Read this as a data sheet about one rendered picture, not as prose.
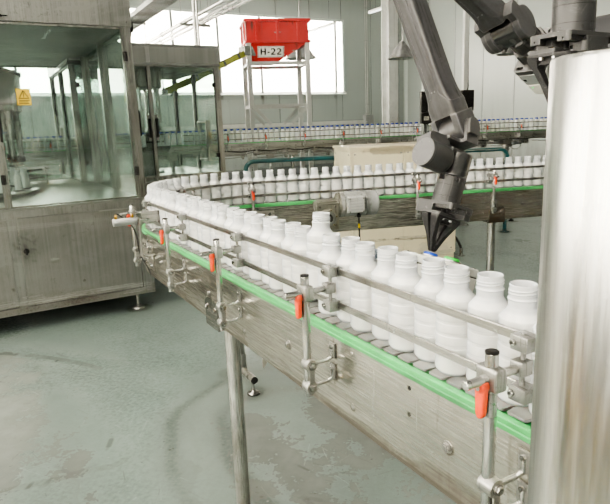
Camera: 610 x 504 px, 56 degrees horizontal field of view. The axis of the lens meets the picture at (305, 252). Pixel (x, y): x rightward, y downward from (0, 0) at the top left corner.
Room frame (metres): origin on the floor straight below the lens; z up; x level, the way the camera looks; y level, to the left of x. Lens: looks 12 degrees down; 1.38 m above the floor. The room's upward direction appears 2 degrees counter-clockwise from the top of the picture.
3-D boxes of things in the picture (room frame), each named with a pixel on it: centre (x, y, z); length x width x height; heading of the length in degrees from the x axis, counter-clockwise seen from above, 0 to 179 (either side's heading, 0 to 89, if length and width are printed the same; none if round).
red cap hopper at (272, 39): (8.38, 0.32, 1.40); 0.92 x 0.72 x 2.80; 101
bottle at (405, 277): (0.93, -0.17, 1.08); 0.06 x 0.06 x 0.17
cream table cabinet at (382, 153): (5.79, -0.93, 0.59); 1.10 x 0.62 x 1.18; 101
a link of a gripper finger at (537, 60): (0.84, -0.37, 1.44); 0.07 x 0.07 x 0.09; 30
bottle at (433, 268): (0.88, -0.20, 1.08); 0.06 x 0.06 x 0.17
